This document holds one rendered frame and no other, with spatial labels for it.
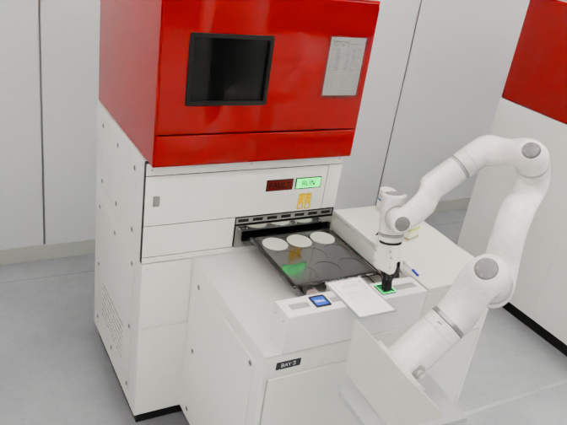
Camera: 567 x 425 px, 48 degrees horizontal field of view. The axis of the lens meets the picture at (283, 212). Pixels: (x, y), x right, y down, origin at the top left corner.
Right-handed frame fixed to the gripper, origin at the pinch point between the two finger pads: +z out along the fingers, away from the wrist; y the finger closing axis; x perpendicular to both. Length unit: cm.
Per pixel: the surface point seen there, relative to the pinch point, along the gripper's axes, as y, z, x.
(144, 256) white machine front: -60, 1, -65
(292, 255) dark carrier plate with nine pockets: -39.2, 0.2, -14.3
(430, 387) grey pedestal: 28.7, 22.8, -3.0
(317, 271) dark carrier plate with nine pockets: -26.7, 2.9, -10.6
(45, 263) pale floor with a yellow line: -217, 54, -76
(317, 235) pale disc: -50, -2, 4
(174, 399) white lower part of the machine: -75, 72, -49
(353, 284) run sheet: -5.9, 0.7, -9.6
